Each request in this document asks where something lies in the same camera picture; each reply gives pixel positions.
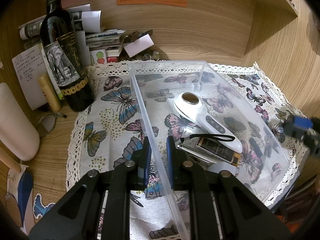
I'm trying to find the yellow lip balm tube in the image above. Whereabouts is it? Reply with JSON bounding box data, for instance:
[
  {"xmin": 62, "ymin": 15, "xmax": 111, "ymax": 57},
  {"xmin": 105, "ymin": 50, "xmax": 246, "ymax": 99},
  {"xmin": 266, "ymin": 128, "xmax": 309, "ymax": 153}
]
[{"xmin": 37, "ymin": 73, "xmax": 61, "ymax": 112}]

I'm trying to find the butterfly print lace cloth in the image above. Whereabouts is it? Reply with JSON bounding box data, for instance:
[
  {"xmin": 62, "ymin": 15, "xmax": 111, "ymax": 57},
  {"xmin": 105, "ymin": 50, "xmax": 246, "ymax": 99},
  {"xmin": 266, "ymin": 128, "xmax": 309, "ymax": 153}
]
[{"xmin": 65, "ymin": 60, "xmax": 311, "ymax": 240}]

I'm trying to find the small white cardboard box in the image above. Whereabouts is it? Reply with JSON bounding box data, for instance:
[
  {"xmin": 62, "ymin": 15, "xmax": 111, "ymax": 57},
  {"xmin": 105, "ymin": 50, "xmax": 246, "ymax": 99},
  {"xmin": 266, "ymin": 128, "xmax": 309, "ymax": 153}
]
[{"xmin": 124, "ymin": 34, "xmax": 154, "ymax": 57}]

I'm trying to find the white power adapter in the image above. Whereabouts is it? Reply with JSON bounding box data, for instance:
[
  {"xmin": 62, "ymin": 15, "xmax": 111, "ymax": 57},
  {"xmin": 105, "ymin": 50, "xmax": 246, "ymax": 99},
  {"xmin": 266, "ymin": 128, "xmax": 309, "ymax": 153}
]
[{"xmin": 207, "ymin": 162, "xmax": 236, "ymax": 175}]

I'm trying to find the round wire ring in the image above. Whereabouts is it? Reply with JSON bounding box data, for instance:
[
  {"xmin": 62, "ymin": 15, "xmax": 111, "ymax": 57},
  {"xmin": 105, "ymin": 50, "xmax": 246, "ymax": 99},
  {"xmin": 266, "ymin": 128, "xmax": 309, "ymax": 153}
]
[{"xmin": 35, "ymin": 112, "xmax": 68, "ymax": 138}]

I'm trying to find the dark wine bottle elephant label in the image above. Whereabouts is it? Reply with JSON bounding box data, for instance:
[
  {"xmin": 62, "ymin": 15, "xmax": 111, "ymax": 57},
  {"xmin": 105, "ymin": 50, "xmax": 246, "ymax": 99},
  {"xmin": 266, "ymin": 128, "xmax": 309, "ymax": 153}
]
[{"xmin": 40, "ymin": 0, "xmax": 94, "ymax": 112}]

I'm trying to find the cream cylindrical tumbler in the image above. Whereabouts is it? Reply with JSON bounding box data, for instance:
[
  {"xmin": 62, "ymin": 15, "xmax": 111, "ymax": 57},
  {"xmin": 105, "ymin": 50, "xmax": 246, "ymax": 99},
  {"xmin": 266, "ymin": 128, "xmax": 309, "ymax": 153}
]
[{"xmin": 0, "ymin": 82, "xmax": 40, "ymax": 161}]

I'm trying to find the stack of booklets and papers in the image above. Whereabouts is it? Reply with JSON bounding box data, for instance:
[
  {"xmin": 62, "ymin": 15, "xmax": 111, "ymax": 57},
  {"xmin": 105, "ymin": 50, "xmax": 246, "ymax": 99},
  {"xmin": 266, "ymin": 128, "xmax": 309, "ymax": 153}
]
[{"xmin": 18, "ymin": 4, "xmax": 127, "ymax": 65}]

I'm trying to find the white handwritten paper note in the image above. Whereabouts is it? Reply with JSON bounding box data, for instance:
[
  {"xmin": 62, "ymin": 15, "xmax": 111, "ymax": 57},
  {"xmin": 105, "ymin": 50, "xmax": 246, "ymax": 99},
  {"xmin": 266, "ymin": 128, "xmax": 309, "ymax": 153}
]
[{"xmin": 12, "ymin": 43, "xmax": 47, "ymax": 111}]

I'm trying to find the black gold cigarette box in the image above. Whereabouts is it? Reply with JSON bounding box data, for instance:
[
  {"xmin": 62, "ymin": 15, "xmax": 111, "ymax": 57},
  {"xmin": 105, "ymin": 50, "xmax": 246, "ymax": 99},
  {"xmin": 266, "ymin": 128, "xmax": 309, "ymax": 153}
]
[{"xmin": 196, "ymin": 138, "xmax": 240, "ymax": 166}]

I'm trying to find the clear plastic storage bin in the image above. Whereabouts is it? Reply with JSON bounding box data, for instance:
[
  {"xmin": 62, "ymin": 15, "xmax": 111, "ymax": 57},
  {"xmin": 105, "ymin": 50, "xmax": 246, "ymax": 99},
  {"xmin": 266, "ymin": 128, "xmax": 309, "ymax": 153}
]
[{"xmin": 129, "ymin": 61, "xmax": 290, "ymax": 239}]

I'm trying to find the blue cartoon sticker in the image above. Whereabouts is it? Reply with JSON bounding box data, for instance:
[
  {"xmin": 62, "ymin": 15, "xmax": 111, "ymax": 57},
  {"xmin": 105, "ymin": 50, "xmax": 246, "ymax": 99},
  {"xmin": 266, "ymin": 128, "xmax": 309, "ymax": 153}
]
[{"xmin": 33, "ymin": 193, "xmax": 55, "ymax": 219}]

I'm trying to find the white handheld massager device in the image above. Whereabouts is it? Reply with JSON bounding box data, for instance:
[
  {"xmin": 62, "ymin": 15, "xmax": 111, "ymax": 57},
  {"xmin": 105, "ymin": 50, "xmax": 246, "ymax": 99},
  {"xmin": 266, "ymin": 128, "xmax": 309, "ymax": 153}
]
[{"xmin": 174, "ymin": 92, "xmax": 242, "ymax": 153}]

